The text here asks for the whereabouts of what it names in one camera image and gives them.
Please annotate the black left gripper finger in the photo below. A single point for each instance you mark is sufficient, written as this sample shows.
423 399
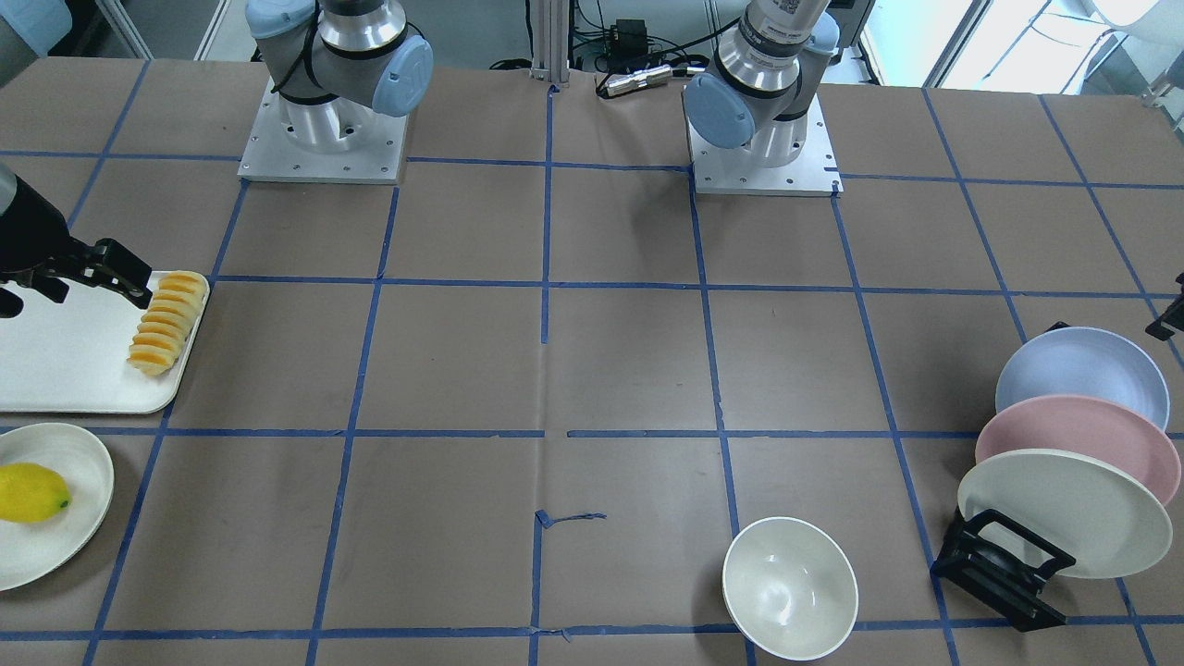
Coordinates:
1166 325

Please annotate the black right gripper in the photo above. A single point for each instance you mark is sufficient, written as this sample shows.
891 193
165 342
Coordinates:
33 231

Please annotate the blue plate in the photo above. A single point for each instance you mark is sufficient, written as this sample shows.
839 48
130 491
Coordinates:
1086 361

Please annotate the sliced bread loaf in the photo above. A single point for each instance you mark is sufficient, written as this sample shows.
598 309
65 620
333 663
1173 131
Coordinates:
166 326

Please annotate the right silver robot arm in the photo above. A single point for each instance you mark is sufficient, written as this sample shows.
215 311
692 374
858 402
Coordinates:
345 76

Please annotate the pink plate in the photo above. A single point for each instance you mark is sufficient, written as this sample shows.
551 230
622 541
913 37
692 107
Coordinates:
1092 427

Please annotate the cream plate in rack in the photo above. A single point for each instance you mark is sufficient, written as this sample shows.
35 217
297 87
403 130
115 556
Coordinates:
1107 521

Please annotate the white round plate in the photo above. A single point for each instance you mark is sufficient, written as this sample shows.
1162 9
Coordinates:
31 551

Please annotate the white rectangular tray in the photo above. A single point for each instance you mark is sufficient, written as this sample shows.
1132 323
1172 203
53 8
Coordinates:
72 357

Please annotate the yellow lemon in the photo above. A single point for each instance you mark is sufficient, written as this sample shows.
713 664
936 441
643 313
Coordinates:
31 493

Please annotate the black dish rack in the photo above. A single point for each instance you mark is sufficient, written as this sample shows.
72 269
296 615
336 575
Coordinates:
995 575

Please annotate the white bowl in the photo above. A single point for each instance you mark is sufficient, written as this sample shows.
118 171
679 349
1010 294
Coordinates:
790 588

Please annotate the silver cylinder connector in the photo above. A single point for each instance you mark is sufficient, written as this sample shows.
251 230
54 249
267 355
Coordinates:
617 85

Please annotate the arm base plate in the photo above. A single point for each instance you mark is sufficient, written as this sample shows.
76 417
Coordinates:
337 142
784 158

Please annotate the aluminium frame post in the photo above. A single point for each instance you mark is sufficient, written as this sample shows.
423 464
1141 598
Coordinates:
550 28

